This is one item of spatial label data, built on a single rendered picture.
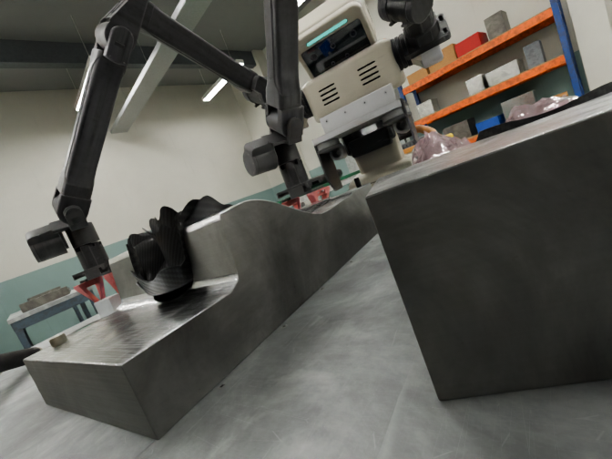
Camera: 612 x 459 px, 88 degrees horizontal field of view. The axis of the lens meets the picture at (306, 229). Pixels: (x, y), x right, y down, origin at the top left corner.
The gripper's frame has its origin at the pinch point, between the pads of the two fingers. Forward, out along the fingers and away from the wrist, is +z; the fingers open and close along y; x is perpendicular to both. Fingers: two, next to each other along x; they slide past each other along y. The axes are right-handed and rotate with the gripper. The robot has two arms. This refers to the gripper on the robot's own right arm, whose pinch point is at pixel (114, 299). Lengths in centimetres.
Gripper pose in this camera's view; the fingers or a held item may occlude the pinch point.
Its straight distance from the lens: 92.8
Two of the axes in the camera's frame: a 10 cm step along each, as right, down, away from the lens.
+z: 3.6, 9.2, 1.2
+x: 2.3, -2.1, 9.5
